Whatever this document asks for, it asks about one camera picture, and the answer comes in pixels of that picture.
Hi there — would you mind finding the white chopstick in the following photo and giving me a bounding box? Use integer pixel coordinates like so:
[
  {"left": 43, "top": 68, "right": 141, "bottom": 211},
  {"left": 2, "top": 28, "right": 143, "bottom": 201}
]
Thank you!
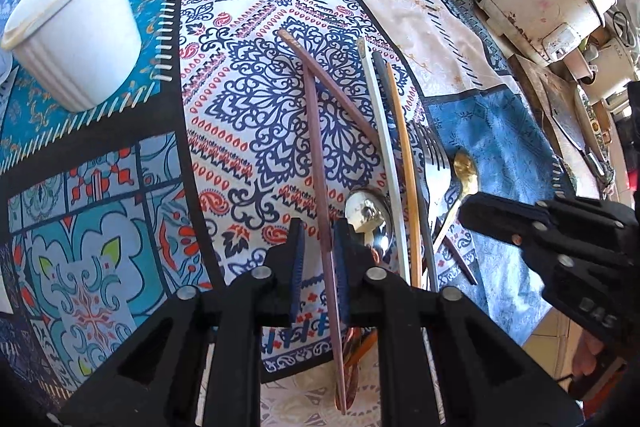
[{"left": 357, "top": 38, "right": 413, "bottom": 288}]

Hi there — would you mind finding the copper coloured utensil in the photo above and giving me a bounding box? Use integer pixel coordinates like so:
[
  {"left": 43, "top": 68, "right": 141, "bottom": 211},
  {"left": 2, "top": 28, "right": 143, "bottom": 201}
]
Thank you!
[{"left": 345, "top": 326, "right": 378, "bottom": 410}]

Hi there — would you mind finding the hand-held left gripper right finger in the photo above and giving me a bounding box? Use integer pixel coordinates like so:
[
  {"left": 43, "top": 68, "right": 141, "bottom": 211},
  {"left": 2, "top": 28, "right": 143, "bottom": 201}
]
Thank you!
[{"left": 334, "top": 219, "right": 586, "bottom": 427}]

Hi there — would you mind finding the brown chopstick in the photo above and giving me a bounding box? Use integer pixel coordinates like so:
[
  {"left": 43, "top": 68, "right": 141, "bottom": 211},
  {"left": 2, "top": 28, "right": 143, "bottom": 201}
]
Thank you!
[{"left": 277, "top": 29, "right": 478, "bottom": 285}]

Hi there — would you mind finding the patterned blue tablecloth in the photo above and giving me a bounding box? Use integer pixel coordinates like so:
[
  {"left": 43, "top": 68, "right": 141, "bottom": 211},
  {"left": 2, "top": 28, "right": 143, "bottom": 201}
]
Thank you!
[{"left": 0, "top": 0, "right": 576, "bottom": 427}]

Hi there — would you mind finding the dark grey chopstick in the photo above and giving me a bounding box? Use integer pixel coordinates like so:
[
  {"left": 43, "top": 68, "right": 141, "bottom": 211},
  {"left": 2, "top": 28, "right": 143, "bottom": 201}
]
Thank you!
[{"left": 372, "top": 51, "right": 441, "bottom": 294}]

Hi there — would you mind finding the white pot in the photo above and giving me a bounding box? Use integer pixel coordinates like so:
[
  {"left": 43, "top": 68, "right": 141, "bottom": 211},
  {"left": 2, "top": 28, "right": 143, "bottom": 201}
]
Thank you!
[{"left": 582, "top": 39, "right": 640, "bottom": 110}]

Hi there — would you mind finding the gold spoon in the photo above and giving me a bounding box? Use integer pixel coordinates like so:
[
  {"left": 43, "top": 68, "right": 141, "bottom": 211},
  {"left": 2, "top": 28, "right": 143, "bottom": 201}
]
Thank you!
[{"left": 431, "top": 151, "right": 481, "bottom": 255}]

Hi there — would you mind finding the white ribbed cup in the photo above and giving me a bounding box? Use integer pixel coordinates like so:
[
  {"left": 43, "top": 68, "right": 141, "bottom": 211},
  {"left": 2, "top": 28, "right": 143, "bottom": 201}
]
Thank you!
[{"left": 0, "top": 0, "right": 143, "bottom": 112}]

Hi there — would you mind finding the mauve purple chopstick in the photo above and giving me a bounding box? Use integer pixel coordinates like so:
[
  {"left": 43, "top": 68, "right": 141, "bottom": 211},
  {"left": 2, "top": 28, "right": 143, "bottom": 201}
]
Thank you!
[{"left": 304, "top": 74, "right": 348, "bottom": 414}]

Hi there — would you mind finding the silver fork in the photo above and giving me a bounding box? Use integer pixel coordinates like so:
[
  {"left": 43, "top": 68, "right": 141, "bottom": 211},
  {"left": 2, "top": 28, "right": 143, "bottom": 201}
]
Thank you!
[{"left": 411, "top": 122, "right": 453, "bottom": 268}]

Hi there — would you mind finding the silver spoon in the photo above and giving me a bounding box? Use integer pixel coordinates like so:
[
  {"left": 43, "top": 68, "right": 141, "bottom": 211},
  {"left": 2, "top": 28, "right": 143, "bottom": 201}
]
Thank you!
[{"left": 344, "top": 188, "right": 393, "bottom": 265}]

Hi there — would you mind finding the orange wooden chopstick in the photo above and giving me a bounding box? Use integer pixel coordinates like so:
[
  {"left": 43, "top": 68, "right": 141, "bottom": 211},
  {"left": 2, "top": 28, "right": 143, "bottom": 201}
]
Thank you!
[{"left": 384, "top": 62, "right": 422, "bottom": 288}]

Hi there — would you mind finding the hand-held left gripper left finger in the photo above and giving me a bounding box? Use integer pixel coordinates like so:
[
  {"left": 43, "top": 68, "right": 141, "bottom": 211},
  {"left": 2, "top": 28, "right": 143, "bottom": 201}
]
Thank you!
[{"left": 60, "top": 217, "right": 306, "bottom": 427}]

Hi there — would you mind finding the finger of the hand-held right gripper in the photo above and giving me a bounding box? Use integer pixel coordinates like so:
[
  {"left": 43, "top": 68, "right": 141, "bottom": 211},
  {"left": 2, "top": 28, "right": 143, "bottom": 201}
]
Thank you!
[{"left": 459, "top": 193, "right": 551, "bottom": 253}]

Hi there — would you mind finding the person's right hand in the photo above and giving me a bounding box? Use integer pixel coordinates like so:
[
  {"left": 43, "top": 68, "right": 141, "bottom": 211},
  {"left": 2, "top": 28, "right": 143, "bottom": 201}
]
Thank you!
[{"left": 572, "top": 332, "right": 610, "bottom": 379}]

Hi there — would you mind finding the kitchen cleaver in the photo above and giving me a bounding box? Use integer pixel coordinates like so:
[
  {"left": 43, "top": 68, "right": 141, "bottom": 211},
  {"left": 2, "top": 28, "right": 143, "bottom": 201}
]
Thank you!
[{"left": 542, "top": 74, "right": 608, "bottom": 180}]

